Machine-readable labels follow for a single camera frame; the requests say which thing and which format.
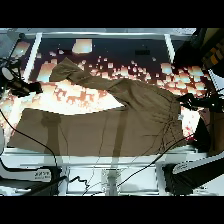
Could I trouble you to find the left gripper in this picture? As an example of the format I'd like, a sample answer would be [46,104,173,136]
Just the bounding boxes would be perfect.
[19,81,44,96]

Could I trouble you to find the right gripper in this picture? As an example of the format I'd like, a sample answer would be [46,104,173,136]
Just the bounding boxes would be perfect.
[176,93,205,111]

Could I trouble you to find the brown trousers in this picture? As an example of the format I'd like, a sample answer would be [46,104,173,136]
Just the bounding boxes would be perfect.
[7,57,188,158]

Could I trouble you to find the black cable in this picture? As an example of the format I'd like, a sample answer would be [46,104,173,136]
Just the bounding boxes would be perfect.
[0,108,63,174]
[116,134,196,188]

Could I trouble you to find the silver frame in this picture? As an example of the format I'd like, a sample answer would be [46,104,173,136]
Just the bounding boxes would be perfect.
[0,27,224,197]

